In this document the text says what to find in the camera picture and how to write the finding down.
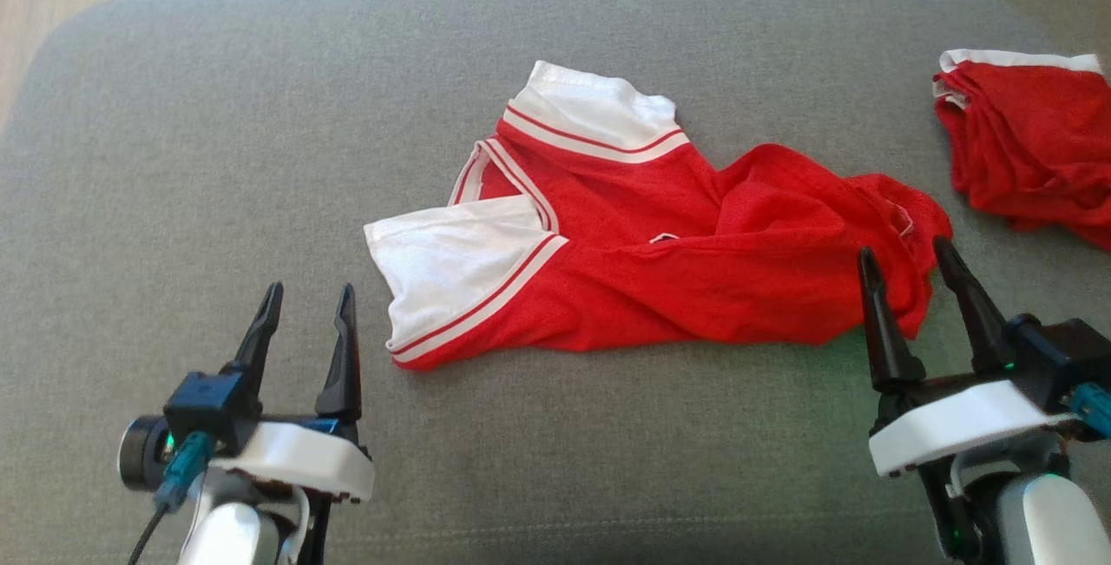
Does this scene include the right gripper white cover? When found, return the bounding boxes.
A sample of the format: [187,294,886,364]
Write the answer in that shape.
[857,236,1079,480]

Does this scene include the left teal cable connector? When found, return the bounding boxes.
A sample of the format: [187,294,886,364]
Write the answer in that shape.
[154,430,214,515]

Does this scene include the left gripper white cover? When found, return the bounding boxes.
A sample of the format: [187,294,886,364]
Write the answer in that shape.
[211,281,377,504]

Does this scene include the left black camera cable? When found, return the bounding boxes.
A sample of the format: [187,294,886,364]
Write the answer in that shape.
[128,504,171,565]

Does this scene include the grey sofa seat cushion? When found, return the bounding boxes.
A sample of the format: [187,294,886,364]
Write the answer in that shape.
[0,0,1111,565]

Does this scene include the red shorts white waistband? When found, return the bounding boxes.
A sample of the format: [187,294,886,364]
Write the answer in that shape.
[932,49,1111,253]

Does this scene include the red jersey white sleeves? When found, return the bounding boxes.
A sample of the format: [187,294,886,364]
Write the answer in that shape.
[363,60,955,373]

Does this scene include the teal cable connector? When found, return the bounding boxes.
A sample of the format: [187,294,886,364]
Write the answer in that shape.
[154,430,214,515]
[1071,382,1111,438]

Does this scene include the right teal cable connector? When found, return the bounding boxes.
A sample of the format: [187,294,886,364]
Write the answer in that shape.
[1071,382,1111,438]

